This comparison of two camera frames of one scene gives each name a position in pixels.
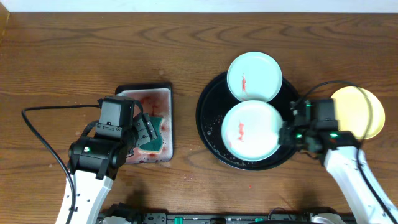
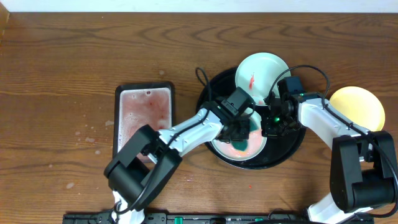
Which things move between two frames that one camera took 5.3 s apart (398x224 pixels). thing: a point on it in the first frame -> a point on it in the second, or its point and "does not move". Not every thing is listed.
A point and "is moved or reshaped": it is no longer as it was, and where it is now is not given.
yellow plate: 358,111 does not move
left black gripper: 148,127 -> 237,131
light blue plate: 254,76 is moved or reshaped
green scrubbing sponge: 154,147 -> 242,144
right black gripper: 284,138 -> 267,129
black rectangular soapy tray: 154,98 does not move
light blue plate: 250,130 is moved or reshaped
